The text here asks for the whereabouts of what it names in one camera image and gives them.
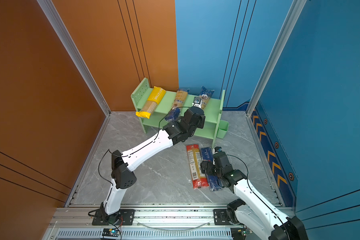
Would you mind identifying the red spaghetti bag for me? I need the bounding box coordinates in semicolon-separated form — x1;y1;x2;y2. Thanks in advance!
186;144;209;189

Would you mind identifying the yellow blue spaghetti bag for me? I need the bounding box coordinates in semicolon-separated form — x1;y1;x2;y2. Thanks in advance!
165;89;190;122

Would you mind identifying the blue yellow pasta bag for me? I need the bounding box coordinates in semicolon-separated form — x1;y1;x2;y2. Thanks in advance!
199;86;215;110

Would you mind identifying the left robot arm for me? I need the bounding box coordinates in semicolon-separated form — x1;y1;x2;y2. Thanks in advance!
97;106;205;222

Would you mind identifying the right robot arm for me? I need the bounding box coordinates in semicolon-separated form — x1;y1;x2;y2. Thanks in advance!
201;147;308;240

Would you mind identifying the green two-tier shelf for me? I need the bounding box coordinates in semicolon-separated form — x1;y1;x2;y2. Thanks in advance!
131;78;225;145

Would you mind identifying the blue Barilla spaghetti box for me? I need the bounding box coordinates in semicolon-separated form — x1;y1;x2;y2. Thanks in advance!
201;147;222;192

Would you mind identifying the green side cup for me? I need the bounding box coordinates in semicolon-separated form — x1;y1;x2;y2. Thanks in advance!
217;120;230;139

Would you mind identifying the right circuit board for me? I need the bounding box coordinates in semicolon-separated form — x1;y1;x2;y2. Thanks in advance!
231;228;247;240

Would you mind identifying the circuit board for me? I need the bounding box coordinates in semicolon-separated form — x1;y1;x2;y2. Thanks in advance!
231;228;247;240
102;228;122;240

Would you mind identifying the left circuit board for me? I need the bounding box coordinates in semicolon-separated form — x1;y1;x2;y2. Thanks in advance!
102;228;122;240

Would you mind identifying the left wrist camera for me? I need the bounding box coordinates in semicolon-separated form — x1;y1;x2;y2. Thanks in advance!
192;96;202;109

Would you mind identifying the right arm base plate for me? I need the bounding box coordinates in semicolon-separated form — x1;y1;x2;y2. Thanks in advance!
213;209;238;226

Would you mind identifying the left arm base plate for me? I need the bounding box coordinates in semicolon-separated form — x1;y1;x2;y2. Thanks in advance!
88;209;135;226

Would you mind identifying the aluminium front rail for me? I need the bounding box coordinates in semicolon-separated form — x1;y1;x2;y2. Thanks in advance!
43;206;261;240

